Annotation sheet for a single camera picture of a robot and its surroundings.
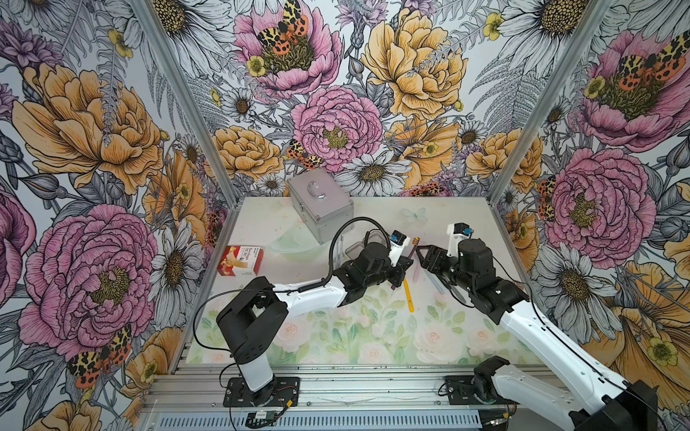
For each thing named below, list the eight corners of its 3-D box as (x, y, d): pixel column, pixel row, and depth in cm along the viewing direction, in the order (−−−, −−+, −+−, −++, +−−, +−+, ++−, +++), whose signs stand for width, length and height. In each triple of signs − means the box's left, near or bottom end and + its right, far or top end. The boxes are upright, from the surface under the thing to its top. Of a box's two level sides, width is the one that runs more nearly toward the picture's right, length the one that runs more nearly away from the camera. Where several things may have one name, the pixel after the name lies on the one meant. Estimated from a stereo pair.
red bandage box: (222, 277, 100) (216, 269, 96) (230, 253, 107) (225, 245, 103) (259, 277, 100) (255, 269, 96) (265, 253, 107) (261, 245, 103)
